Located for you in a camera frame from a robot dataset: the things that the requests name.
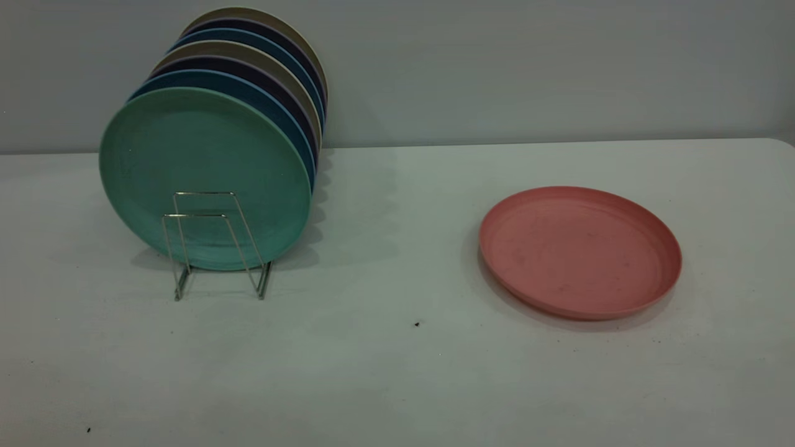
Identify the dark purple round plate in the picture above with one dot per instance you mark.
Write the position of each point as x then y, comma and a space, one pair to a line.
267, 28
261, 71

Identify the pink round plastic plate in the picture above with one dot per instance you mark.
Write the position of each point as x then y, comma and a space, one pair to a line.
577, 254

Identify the green round plastic plate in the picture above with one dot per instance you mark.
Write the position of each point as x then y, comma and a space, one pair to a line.
186, 155

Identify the beige round plastic plate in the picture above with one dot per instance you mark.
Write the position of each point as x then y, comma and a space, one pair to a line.
261, 13
248, 52

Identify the blue round plastic plate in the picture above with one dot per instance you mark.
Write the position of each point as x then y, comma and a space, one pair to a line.
261, 38
248, 87

